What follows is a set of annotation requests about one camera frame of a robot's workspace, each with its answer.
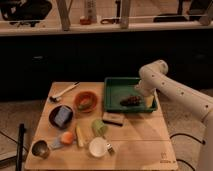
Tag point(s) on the orange bowl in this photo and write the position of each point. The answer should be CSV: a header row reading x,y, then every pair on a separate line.
x,y
86,95

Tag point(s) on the green plastic tray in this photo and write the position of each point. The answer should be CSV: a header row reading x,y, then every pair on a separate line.
x,y
117,89

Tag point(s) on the black office chair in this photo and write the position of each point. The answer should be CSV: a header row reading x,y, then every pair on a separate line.
x,y
30,12

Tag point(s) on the green cup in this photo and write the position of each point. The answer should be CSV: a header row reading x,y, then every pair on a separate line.
x,y
99,127

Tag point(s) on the small metal cup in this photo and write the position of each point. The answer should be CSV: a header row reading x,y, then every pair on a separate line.
x,y
40,149

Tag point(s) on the wooden block eraser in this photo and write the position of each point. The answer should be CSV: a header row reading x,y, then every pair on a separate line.
x,y
117,119

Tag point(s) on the orange peach toy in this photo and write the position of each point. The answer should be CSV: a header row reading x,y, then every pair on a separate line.
x,y
67,138

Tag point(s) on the red object on floor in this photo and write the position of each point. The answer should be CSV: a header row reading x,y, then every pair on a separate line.
x,y
84,21

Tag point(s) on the dark brown plate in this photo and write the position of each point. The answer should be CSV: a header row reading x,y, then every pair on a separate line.
x,y
54,112

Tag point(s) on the black pole stand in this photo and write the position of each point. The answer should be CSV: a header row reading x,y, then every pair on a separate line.
x,y
20,147

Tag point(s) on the wooden table leg left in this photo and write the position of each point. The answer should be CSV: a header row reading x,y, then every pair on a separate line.
x,y
64,16

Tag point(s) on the green vegetable toy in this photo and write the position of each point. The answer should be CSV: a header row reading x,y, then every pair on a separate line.
x,y
84,104

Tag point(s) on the blue sponge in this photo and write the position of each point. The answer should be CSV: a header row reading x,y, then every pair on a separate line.
x,y
62,115

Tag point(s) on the dark grape bunch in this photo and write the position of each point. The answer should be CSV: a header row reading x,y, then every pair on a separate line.
x,y
131,101

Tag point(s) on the wooden table leg right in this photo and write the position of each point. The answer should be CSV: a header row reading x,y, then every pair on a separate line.
x,y
125,12

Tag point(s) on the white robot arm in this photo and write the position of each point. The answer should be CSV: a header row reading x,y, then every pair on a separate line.
x,y
153,77

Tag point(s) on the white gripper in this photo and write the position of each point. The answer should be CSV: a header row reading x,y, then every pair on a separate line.
x,y
147,91

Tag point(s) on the wooden table leg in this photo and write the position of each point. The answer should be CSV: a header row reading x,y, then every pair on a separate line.
x,y
125,12
64,16

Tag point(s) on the white cup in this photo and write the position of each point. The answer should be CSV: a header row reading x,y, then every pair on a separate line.
x,y
98,147

